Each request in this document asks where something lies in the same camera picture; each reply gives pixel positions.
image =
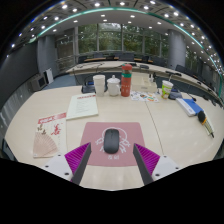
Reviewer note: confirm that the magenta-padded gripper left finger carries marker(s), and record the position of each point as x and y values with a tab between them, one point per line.
77	156

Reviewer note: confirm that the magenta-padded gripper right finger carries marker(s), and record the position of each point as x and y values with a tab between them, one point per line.
147	158

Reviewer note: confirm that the black computer mouse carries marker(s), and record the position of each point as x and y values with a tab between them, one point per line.
111	141

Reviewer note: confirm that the pink mouse pad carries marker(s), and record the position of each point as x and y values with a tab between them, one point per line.
91	133

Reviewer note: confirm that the red and white fan brochure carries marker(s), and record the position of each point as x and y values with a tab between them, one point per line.
50	133

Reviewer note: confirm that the white leaflet with red header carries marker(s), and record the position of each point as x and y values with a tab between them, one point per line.
82	106

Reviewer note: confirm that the colourful sticker sheet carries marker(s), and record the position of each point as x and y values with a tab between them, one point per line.
144	96

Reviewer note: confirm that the blue and white book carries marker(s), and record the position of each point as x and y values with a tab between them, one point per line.
190	106

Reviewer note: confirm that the black foam handheld microphone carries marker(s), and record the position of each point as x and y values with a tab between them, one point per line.
201	116

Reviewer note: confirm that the printed paper cup with straw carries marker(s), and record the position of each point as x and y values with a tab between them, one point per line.
167	90

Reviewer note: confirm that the pale green paper leaflet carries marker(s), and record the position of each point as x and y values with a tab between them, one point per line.
209	118

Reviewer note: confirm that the white lidded mug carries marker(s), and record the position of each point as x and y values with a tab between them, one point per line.
113	87

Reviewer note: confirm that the red thermos bottle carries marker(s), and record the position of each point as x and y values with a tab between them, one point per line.
126	81

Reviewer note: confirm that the dark conference chairs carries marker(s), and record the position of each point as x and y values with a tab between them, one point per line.
126	56

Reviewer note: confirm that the ceiling lights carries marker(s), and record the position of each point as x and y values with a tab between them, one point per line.
132	16

